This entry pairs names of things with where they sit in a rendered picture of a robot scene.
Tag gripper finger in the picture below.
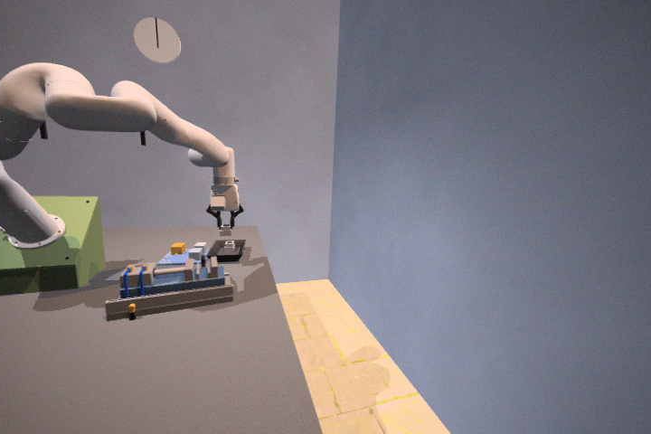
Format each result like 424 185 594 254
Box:
230 203 244 230
206 205 222 230

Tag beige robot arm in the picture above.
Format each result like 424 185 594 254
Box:
0 63 239 250

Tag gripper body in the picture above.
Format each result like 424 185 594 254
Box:
211 184 240 212

